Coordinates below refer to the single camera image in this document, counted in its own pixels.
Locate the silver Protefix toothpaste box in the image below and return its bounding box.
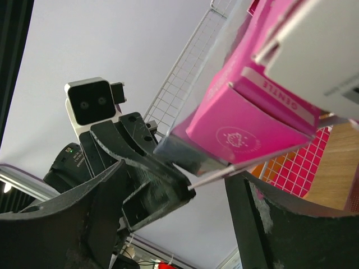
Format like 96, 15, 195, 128
153, 0, 348, 188

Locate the white wire wooden shelf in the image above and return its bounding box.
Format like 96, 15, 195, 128
142, 0, 359, 211

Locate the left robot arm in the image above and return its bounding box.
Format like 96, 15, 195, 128
44, 112, 196, 231

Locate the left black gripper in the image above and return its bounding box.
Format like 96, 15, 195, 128
80, 112, 196, 231

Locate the pink toothpaste box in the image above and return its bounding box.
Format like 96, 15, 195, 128
246, 0, 359, 118
186, 1, 320, 164

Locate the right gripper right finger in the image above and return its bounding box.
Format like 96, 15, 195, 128
225, 171, 358, 268

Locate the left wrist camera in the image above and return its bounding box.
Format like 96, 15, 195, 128
64, 77, 127, 138

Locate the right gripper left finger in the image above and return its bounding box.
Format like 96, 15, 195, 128
1, 162, 125, 268

